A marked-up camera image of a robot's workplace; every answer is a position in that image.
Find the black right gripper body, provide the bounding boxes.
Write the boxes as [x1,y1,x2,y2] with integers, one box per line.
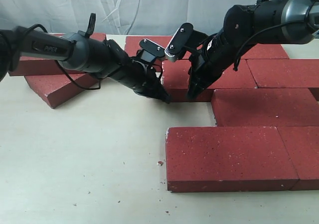
[186,30,223,100]

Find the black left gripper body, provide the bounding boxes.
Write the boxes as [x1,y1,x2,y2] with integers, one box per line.
[119,49,171,104]

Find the red brick being placed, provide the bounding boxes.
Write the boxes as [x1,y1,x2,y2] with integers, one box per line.
[161,59,258,103]

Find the red brick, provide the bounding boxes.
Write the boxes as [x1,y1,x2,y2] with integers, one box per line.
[25,75,84,109]
[8,33,107,77]
[241,44,289,60]
[247,59,319,88]
[124,36,192,68]
[278,126,319,191]
[165,126,299,193]

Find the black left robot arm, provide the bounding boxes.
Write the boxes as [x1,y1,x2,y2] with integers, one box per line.
[0,24,171,104]

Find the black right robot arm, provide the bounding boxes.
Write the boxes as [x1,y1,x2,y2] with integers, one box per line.
[186,0,319,100]

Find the red brick second row right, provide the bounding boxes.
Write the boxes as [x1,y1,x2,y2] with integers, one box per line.
[211,88,319,126]

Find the white backdrop cloth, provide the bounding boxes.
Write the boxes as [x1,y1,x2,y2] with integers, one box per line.
[0,0,256,35]

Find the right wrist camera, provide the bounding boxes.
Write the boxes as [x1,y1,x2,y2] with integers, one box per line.
[164,22,193,62]

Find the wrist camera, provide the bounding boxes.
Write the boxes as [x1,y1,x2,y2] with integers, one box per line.
[164,22,193,62]
[137,38,165,63]

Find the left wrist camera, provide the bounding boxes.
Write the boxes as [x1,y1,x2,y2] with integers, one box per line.
[137,38,165,63]

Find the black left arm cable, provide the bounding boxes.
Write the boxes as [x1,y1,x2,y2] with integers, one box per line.
[24,13,102,91]

